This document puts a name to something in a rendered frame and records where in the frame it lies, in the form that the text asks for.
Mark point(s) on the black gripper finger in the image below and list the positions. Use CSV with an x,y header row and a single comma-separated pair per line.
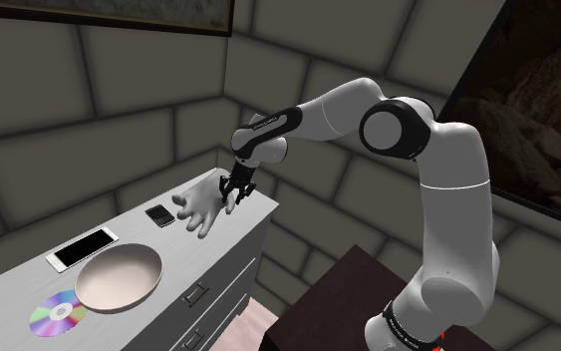
x,y
245,190
224,185

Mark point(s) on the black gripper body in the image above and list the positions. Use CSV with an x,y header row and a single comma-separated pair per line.
x,y
242,172

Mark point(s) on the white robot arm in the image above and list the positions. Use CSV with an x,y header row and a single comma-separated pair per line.
x,y
455,228

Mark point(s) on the white hand sculpture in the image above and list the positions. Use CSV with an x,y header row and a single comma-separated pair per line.
x,y
204,202

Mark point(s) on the small black phone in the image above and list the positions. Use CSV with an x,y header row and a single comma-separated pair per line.
x,y
160,215

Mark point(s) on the grey chest of drawers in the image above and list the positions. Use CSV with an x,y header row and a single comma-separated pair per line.
x,y
212,272

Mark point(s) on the white bowl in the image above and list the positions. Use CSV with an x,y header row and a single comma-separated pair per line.
x,y
117,279

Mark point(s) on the white smartphone with black screen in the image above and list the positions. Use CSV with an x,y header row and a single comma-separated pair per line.
x,y
83,249

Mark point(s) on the rainbow compact disc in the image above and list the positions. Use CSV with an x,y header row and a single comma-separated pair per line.
x,y
47,322

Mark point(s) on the dark framed grey wall picture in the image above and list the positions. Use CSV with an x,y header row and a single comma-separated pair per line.
x,y
115,12

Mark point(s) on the black framed brown wall picture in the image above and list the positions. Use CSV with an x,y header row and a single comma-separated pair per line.
x,y
537,107

